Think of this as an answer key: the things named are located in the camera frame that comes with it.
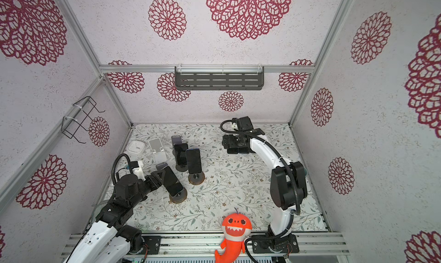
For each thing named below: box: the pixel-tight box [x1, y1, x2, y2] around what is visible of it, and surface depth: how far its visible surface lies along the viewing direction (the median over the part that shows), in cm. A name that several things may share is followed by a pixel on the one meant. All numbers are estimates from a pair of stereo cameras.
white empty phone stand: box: [148, 137, 168, 165], surface depth 103 cm
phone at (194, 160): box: [185, 148, 202, 174], surface depth 89 cm
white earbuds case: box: [127, 140, 146, 154], surface depth 107 cm
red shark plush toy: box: [214, 213, 253, 263], surface depth 71 cm
